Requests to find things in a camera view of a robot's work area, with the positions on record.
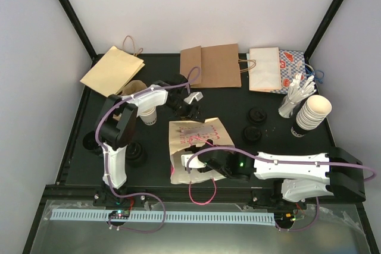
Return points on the white perforated front rail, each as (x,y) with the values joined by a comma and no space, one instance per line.
(185,217)

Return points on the white paper coffee cup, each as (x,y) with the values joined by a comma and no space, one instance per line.
(149,117)

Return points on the black cup lid stack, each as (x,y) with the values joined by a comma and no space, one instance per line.
(257,115)

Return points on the stack of paper cups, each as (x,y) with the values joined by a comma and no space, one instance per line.
(311,115)

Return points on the tan paper bag with handles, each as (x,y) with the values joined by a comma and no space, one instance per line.
(114,70)

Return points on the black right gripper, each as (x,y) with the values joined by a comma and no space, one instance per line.
(209,141)

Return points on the white plastic cutlery bunch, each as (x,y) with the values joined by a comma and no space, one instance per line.
(296,94)

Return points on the stack of black lids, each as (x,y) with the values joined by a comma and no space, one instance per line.
(135,154)

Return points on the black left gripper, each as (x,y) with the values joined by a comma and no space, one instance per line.
(192,113)

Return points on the brown pulp cup carrier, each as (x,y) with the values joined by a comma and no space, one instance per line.
(132,87)

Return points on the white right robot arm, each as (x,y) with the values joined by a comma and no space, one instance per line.
(336,173)

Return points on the single black cup lid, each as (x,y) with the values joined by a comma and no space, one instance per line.
(251,134)

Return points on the white paper bag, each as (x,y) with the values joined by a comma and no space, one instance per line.
(263,68)

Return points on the red blue patterned bag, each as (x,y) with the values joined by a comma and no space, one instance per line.
(291,64)

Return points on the cake print paper bag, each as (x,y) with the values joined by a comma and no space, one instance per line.
(184,139)

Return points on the brown kraft paper bag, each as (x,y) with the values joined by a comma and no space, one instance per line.
(219,65)

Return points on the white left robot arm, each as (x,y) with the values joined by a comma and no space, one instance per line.
(117,121)

